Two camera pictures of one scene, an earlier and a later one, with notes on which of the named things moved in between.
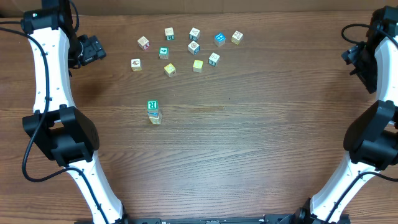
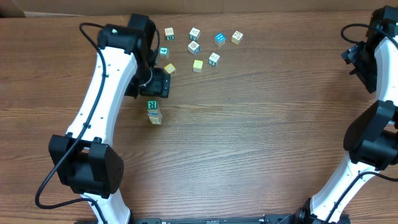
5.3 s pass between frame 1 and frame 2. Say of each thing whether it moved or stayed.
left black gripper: moved
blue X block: stayed
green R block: stayed
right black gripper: stayed
